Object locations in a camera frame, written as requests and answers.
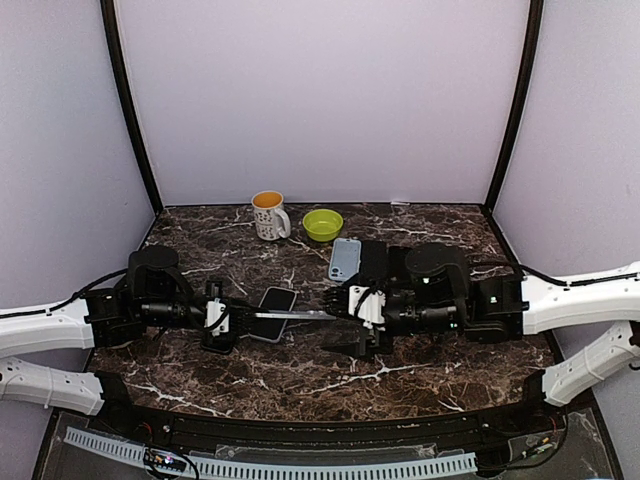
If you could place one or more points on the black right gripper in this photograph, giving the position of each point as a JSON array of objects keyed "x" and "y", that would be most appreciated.
[{"x": 362, "y": 348}]

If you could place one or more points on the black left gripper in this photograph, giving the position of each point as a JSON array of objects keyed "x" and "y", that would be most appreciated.
[{"x": 234, "y": 305}]

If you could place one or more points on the light blue phone case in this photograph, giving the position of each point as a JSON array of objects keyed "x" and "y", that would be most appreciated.
[{"x": 345, "y": 259}]

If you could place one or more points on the black phone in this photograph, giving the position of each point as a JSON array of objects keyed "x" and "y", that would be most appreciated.
[
  {"x": 374, "y": 262},
  {"x": 217, "y": 345}
]

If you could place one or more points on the dark green phone case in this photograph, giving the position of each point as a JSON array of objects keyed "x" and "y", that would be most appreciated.
[{"x": 398, "y": 274}]

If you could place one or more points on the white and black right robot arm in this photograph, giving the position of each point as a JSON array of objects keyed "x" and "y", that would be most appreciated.
[{"x": 428, "y": 289}]

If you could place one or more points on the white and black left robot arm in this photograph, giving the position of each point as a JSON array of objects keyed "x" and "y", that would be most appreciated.
[{"x": 112, "y": 311}]

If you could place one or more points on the black phone in black case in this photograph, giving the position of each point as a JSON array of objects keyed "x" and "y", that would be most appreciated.
[{"x": 217, "y": 345}]

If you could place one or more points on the phone in lavender case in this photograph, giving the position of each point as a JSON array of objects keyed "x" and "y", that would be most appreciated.
[{"x": 271, "y": 330}]

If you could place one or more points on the white patterned mug orange inside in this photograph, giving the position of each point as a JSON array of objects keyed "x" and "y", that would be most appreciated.
[{"x": 271, "y": 220}]

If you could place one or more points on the lime green plastic bowl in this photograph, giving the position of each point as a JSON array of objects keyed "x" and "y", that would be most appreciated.
[{"x": 323, "y": 225}]

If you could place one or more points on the small green circuit board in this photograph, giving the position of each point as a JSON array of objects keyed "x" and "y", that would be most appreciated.
[{"x": 163, "y": 462}]

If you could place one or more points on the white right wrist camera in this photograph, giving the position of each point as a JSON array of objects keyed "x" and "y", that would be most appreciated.
[{"x": 366, "y": 305}]

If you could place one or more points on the black front table rail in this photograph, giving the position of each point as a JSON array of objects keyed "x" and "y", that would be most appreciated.
[{"x": 488, "y": 430}]

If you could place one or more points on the white slotted cable duct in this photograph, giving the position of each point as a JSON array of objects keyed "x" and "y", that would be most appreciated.
[{"x": 245, "y": 463}]

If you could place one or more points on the black left corner post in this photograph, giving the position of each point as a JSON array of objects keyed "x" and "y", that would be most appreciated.
[{"x": 128, "y": 109}]

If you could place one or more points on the black corner post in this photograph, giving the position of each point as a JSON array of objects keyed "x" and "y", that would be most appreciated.
[
  {"x": 128, "y": 109},
  {"x": 521, "y": 89}
]

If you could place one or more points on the black right corner post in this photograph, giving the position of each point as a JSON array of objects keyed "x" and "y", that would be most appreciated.
[{"x": 521, "y": 89}]

